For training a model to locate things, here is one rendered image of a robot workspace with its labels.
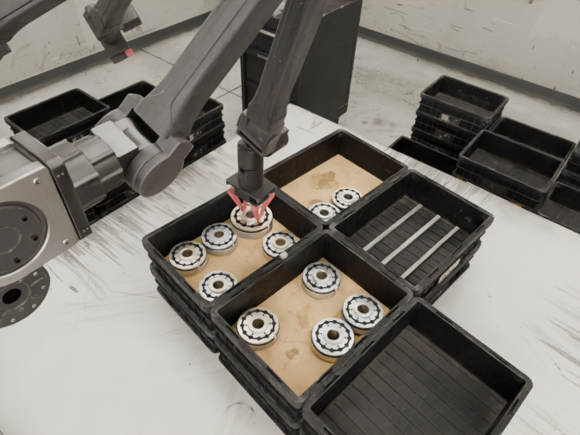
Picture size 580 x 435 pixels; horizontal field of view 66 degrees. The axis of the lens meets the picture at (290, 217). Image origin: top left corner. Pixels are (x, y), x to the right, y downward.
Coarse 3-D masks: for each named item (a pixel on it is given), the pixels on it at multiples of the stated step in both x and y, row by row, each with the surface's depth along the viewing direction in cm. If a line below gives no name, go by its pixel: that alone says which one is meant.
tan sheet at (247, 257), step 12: (276, 228) 135; (240, 240) 131; (252, 240) 131; (240, 252) 128; (252, 252) 128; (216, 264) 124; (228, 264) 124; (240, 264) 125; (252, 264) 125; (192, 276) 121; (240, 276) 122
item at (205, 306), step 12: (276, 192) 131; (204, 204) 127; (288, 204) 128; (180, 216) 123; (168, 228) 121; (144, 240) 116; (300, 240) 118; (288, 252) 115; (168, 264) 111; (264, 264) 112; (180, 276) 108; (252, 276) 109; (192, 288) 106; (204, 300) 104; (216, 300) 104
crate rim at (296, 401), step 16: (336, 240) 119; (288, 256) 114; (272, 272) 111; (384, 272) 112; (240, 288) 107; (400, 288) 108; (224, 304) 103; (400, 304) 105; (224, 320) 100; (384, 320) 102; (368, 336) 99; (352, 352) 96; (256, 368) 95; (336, 368) 93; (272, 384) 92; (320, 384) 90; (288, 400) 90; (304, 400) 88
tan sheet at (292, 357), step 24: (288, 288) 119; (360, 288) 120; (288, 312) 114; (312, 312) 114; (336, 312) 114; (360, 312) 115; (384, 312) 115; (288, 336) 109; (360, 336) 110; (264, 360) 104; (288, 360) 105; (312, 360) 105; (288, 384) 101
